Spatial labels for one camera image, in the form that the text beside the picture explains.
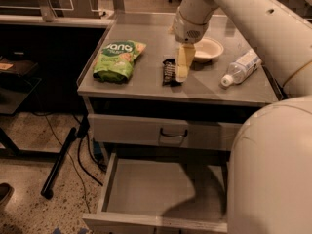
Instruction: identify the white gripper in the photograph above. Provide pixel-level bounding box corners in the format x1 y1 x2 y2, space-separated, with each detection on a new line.
173 7 207 83

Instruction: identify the dark chocolate rxbar wrapper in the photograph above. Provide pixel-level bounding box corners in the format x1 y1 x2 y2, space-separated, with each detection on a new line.
162 58 180 87

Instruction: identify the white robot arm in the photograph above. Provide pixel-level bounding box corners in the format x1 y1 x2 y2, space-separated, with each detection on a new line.
174 0 312 234

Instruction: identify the closed top drawer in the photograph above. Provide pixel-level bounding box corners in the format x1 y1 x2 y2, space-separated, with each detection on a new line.
88 114 241 151

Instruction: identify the grey metal drawer cabinet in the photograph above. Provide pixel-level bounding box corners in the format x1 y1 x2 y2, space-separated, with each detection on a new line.
76 11 279 234

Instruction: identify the open middle drawer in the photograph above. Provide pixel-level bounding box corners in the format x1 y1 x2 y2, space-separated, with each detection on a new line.
83 154 227 234

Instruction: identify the white paper bowl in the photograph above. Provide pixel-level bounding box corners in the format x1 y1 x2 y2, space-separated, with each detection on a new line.
194 38 224 63

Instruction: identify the clear plastic water bottle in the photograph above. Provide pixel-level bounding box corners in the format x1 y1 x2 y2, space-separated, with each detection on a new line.
220 49 262 88

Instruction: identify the green snack chip bag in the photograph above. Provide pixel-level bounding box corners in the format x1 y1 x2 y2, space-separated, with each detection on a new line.
93 40 146 83

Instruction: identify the black side table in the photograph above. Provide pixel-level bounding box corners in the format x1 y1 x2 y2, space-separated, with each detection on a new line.
0 51 43 158

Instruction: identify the black metal stand leg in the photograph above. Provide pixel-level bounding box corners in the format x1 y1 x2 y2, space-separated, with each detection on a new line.
41 116 90 200

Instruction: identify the dark shoe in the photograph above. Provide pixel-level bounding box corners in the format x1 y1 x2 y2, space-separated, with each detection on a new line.
0 183 14 206

